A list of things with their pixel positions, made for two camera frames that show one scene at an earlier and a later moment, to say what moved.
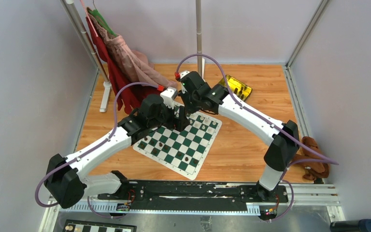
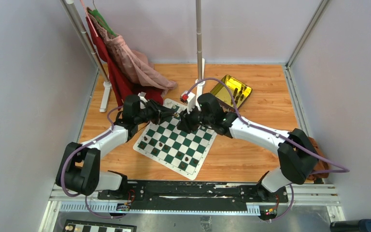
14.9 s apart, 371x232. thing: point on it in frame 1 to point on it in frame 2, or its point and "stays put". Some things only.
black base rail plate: [193, 194] stays put
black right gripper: [183, 94] to [186, 124]
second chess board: [75, 225] stays put
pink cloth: [137, 64] stays put
